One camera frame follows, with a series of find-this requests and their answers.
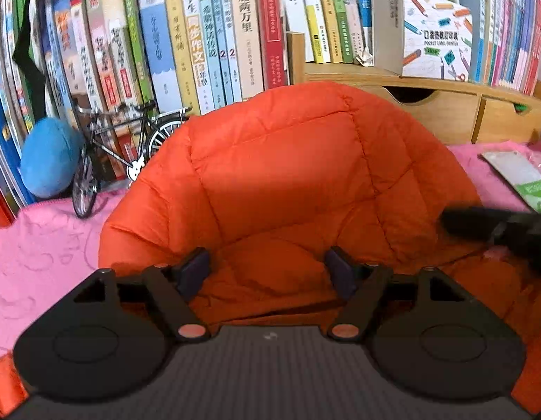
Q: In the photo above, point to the row of pastel books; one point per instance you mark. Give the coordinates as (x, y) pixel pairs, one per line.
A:
(515, 30)

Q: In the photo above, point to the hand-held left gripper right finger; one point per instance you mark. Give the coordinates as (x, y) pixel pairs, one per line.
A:
(341, 273)

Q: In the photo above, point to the round blue plush toy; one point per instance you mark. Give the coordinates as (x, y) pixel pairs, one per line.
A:
(49, 157)

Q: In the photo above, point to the row of paperback books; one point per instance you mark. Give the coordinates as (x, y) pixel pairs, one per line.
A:
(187, 39)

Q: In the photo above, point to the white pencil-print box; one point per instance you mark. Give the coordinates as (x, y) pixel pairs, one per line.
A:
(432, 39)

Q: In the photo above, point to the row of tall blue books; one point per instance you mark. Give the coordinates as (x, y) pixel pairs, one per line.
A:
(3, 96)

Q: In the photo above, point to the green white leaflet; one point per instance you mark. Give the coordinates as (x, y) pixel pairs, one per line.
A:
(515, 175)

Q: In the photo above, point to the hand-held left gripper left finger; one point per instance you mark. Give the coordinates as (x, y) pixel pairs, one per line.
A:
(195, 273)

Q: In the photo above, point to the pink rabbit-print blanket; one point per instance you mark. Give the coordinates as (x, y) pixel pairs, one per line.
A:
(43, 249)

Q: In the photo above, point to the orange down jacket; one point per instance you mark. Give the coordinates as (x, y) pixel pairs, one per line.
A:
(296, 162)

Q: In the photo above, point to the black model bicycle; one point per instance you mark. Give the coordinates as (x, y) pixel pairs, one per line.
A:
(84, 188)

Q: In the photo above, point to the crumpled white paper scrap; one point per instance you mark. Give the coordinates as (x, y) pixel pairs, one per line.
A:
(365, 57)

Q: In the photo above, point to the row of green yellow books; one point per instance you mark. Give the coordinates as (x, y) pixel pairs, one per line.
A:
(322, 13)

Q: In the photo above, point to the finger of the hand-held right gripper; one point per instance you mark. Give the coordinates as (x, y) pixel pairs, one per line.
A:
(471, 223)

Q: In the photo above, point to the wooden drawer organiser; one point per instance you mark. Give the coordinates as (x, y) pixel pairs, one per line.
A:
(449, 109)

